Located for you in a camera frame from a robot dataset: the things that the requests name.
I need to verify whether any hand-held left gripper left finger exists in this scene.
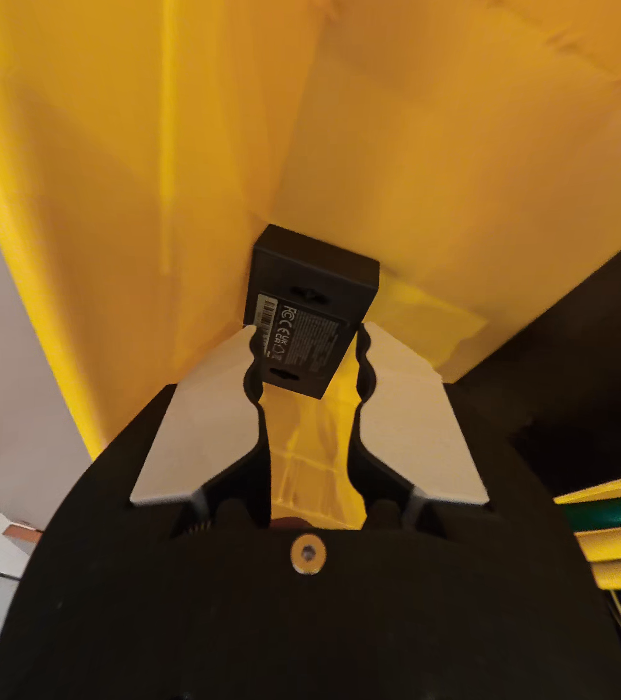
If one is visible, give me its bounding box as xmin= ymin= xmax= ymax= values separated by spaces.
xmin=130 ymin=325 xmax=273 ymax=526

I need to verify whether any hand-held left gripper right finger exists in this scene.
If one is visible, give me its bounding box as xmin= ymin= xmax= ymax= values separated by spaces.
xmin=348 ymin=322 xmax=490 ymax=527

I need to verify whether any black ethernet switch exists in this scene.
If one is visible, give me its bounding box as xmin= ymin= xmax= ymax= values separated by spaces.
xmin=243 ymin=224 xmax=381 ymax=400

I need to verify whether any green ethernet cable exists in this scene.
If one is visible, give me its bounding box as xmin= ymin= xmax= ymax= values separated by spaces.
xmin=562 ymin=495 xmax=621 ymax=532

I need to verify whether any yellow plastic cable bin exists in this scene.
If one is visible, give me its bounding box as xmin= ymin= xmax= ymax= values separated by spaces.
xmin=0 ymin=0 xmax=621 ymax=531

